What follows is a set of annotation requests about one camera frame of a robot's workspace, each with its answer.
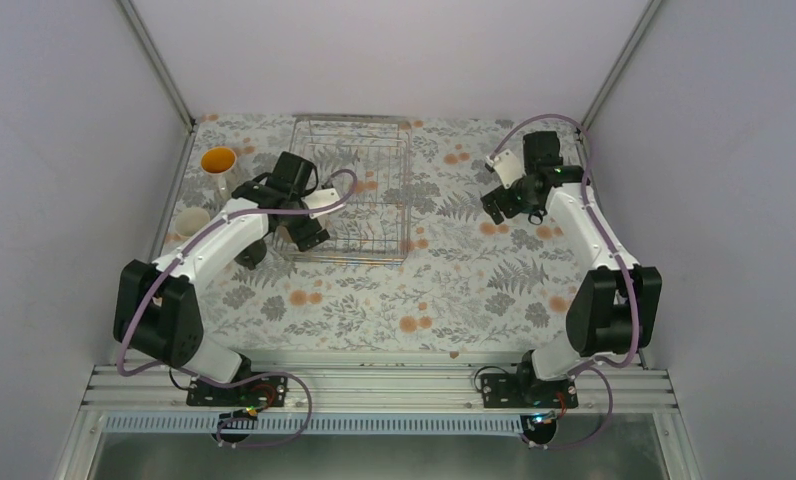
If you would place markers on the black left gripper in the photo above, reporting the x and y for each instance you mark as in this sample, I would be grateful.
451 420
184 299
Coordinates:
298 235

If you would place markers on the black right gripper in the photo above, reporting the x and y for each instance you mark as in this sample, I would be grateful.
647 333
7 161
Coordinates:
509 209

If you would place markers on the black mug with white text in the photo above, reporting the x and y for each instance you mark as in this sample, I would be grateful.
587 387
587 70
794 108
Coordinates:
251 256

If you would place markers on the white floral mug orange inside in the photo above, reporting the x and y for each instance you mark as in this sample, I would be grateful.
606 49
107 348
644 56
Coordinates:
221 165

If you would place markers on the yellow mug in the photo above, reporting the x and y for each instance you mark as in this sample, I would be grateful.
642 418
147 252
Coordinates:
190 221

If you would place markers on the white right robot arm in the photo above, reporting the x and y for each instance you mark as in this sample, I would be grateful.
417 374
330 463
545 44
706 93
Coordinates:
613 312

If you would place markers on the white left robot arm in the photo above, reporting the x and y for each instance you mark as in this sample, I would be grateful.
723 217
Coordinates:
157 308

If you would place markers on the floral patterned table mat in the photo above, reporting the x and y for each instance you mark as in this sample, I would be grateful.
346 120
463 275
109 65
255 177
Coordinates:
446 277

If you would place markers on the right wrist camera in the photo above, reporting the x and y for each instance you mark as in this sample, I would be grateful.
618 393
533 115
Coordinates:
507 166

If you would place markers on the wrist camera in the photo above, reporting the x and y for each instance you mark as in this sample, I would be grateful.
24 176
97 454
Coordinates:
507 166
323 201

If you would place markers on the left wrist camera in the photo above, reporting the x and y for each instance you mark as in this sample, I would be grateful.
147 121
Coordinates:
323 201

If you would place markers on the metal wire dish rack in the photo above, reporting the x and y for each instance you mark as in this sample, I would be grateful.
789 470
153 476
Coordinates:
345 192

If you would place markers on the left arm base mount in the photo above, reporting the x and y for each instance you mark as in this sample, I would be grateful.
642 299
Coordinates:
247 401

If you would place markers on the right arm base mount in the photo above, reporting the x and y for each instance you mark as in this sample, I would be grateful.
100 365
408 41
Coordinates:
548 401

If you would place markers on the aluminium frame post left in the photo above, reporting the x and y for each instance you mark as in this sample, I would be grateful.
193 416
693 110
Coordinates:
158 65

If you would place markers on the aluminium frame post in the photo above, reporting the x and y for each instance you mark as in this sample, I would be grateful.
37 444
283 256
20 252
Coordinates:
158 65
623 59

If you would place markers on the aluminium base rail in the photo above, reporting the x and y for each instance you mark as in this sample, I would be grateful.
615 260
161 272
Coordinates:
420 382

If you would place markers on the aluminium frame post right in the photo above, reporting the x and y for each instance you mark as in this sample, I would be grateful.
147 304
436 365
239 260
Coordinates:
623 59

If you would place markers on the white slotted cable duct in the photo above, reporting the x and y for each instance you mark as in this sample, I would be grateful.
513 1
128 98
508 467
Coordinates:
320 423

